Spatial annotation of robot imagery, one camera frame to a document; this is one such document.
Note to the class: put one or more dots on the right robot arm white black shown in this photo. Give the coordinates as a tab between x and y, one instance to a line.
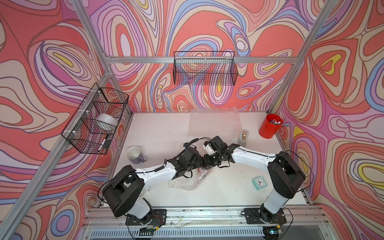
286	176

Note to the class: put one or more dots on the black wire basket back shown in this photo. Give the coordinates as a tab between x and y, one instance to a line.
205	68

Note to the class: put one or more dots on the bubble wrap sheet around mug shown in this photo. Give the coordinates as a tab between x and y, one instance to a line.
192	181

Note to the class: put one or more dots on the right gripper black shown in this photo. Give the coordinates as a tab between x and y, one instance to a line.
208	163

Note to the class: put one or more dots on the lavender ceramic mug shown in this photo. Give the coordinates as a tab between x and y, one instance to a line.
134	155

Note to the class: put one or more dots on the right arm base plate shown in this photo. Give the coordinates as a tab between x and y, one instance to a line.
259	216

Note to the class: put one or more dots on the black wire basket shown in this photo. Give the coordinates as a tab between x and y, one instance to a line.
93	127
205	68

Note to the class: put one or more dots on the flat bubble wrap sheet stack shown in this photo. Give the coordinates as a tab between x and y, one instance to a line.
225	123

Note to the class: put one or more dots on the small green alarm clock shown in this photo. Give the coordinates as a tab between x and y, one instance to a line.
259	183

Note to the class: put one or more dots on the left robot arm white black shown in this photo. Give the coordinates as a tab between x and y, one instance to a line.
122	191

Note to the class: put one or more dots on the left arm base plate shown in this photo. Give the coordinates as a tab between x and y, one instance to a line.
156	217

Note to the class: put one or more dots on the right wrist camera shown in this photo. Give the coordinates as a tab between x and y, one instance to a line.
214	145

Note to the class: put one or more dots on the black wire basket left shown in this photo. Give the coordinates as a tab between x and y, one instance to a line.
93	127

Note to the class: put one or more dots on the red pen holder cup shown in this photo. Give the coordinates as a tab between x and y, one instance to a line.
270	126

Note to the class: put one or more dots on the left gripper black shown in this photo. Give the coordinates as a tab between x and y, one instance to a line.
199	161

